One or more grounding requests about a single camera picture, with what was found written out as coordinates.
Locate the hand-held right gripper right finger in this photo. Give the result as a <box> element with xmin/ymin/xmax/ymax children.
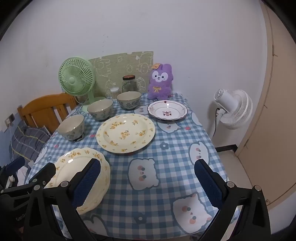
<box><xmin>194</xmin><ymin>159</ymin><xmax>271</xmax><ymax>241</ymax></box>

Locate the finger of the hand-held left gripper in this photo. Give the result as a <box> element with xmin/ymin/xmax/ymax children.
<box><xmin>22</xmin><ymin>162</ymin><xmax>57</xmax><ymax>189</ymax></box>
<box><xmin>3</xmin><ymin>156</ymin><xmax>26</xmax><ymax>177</ymax></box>

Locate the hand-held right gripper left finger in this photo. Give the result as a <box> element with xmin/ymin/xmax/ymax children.
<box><xmin>23</xmin><ymin>158</ymin><xmax>102</xmax><ymax>241</ymax></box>

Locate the deep scalloped yellow floral plate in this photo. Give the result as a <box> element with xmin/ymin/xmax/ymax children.
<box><xmin>44</xmin><ymin>147</ymin><xmax>111</xmax><ymax>215</ymax></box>

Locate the grey leaf pattern ceramic bowl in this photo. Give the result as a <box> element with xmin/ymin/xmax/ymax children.
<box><xmin>57</xmin><ymin>114</ymin><xmax>85</xmax><ymax>141</ymax></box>
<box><xmin>87</xmin><ymin>99</ymin><xmax>114</xmax><ymax>121</ymax></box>

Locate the large yellow floral plate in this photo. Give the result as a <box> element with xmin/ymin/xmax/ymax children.
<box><xmin>96</xmin><ymin>113</ymin><xmax>155</xmax><ymax>153</ymax></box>

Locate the white plate with red pattern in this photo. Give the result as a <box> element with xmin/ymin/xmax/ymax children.
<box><xmin>147</xmin><ymin>100</ymin><xmax>188</xmax><ymax>121</ymax></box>

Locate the grey plaid blanket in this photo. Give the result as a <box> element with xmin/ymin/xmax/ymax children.
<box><xmin>9</xmin><ymin>120</ymin><xmax>50</xmax><ymax>163</ymax></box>

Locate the blue checkered cat tablecloth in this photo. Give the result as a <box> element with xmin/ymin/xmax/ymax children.
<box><xmin>25</xmin><ymin>93</ymin><xmax>240</xmax><ymax>239</ymax></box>

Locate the white standing fan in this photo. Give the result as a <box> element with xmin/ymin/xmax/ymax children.
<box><xmin>213</xmin><ymin>88</ymin><xmax>253</xmax><ymax>130</ymax></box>

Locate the blue floral ceramic bowl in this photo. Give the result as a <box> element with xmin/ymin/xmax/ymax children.
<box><xmin>116</xmin><ymin>91</ymin><xmax>142</xmax><ymax>110</ymax></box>

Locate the green desk fan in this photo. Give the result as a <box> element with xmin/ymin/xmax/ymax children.
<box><xmin>58</xmin><ymin>56</ymin><xmax>102</xmax><ymax>113</ymax></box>

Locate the beige wooden door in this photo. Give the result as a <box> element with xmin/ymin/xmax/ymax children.
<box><xmin>235</xmin><ymin>0</ymin><xmax>296</xmax><ymax>209</ymax></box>

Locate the glass jar with black lid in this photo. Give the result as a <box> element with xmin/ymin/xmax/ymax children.
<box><xmin>122</xmin><ymin>75</ymin><xmax>138</xmax><ymax>93</ymax></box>

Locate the purple plush toy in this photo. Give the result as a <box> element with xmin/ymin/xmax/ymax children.
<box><xmin>147</xmin><ymin>62</ymin><xmax>173</xmax><ymax>100</ymax></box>

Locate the black fan power cable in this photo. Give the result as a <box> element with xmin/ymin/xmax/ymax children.
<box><xmin>209</xmin><ymin>108</ymin><xmax>220</xmax><ymax>137</ymax></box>

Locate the white thin fan cable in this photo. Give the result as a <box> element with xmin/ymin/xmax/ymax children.
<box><xmin>76</xmin><ymin>95</ymin><xmax>89</xmax><ymax>114</ymax></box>

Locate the green printed wall mat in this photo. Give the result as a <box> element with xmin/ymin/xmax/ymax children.
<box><xmin>88</xmin><ymin>50</ymin><xmax>154</xmax><ymax>99</ymax></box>

